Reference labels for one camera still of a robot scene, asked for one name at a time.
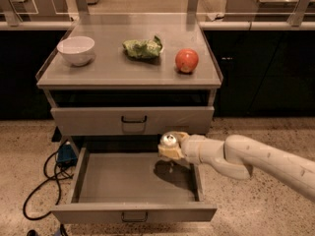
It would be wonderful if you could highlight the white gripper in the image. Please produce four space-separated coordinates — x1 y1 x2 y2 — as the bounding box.
158 132 209 165

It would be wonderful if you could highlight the silver 7up can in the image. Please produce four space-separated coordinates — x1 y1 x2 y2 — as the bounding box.
160 132 178 148

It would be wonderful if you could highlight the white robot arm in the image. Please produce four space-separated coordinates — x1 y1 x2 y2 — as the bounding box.
158 131 315 202

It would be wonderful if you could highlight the closed grey top drawer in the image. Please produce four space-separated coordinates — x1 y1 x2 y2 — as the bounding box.
51 106 214 136

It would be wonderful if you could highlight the open grey middle drawer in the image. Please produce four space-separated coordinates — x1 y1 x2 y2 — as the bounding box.
52 147 217 224

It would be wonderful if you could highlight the grey drawer cabinet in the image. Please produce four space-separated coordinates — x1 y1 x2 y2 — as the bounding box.
37 13 222 150

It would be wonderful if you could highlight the background grey counter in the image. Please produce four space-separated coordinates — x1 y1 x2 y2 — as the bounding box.
223 0 298 22

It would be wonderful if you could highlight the red apple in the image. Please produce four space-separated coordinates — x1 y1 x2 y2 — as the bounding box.
175 48 199 74

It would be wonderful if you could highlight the blue power box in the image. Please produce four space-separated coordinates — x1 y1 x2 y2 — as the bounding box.
56 142 78 168

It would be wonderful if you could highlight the white ceramic bowl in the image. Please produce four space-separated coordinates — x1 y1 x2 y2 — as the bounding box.
57 36 95 66

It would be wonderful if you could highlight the black floor cable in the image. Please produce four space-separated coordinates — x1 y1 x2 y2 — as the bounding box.
23 141 75 221

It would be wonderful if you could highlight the white horizontal rail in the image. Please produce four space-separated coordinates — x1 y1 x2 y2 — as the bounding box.
0 20 315 31

